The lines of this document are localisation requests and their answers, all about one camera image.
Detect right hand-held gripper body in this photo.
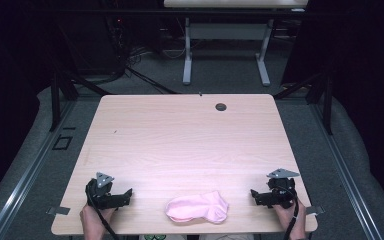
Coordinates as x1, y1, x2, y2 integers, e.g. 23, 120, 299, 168
259, 168, 301, 210

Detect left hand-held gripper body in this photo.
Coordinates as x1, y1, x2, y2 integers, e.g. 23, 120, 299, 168
85, 171, 124, 211

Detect pink sock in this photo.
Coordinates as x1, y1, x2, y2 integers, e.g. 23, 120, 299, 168
165, 190, 230, 225

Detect person's left hand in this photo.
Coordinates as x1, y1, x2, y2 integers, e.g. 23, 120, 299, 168
79, 203, 117, 232

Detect person's right hand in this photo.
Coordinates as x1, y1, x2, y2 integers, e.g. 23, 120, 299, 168
272, 199, 307, 232

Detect person's lap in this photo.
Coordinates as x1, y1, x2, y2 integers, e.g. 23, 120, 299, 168
139, 233, 255, 240

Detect white desk with metal legs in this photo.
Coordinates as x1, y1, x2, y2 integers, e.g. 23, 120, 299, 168
163, 0, 310, 87

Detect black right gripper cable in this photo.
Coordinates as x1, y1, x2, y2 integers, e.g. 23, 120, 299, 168
273, 185, 300, 240

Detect grey metal table bracket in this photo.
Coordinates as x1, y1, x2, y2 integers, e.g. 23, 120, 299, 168
45, 206, 71, 216
305, 205, 326, 216

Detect aluminium floor rail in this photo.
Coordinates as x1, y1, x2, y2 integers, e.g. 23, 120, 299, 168
311, 101, 384, 240
0, 99, 78, 240

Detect black metal frame stand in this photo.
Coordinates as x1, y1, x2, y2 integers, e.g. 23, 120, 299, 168
49, 64, 114, 133
273, 70, 335, 136

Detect black floor cables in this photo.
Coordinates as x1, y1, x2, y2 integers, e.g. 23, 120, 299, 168
79, 19, 181, 96

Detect white floor cable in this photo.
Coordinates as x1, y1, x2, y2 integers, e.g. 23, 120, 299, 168
161, 48, 187, 61

